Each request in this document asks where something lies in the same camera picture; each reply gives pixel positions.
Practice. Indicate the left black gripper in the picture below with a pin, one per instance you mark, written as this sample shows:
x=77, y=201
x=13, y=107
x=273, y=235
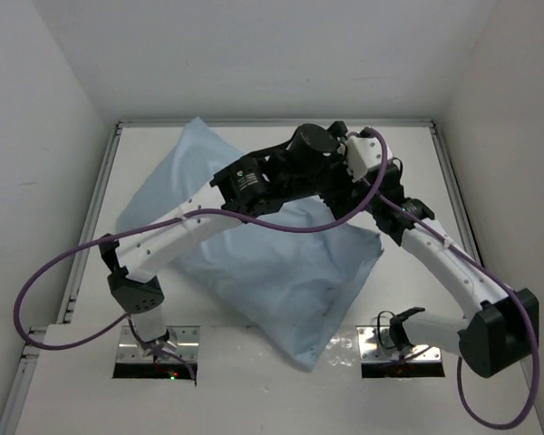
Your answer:
x=335, y=198

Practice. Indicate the light blue pillowcase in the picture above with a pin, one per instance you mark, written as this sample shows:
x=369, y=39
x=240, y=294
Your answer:
x=297, y=288

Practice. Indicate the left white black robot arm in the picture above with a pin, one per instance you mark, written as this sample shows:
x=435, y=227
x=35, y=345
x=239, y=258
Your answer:
x=248, y=191

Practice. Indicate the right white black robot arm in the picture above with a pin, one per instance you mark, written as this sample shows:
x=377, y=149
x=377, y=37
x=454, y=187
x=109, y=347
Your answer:
x=498, y=328

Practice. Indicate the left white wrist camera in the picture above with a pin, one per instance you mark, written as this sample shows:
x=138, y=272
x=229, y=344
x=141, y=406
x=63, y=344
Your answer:
x=364, y=152

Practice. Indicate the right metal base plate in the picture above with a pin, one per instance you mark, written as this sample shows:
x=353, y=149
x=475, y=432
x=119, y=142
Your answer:
x=376, y=347

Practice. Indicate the metal base plate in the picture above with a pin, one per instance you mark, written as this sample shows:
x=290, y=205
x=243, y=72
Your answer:
x=376, y=347
x=183, y=344

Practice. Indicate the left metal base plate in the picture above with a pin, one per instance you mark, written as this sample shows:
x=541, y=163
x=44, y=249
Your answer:
x=183, y=344

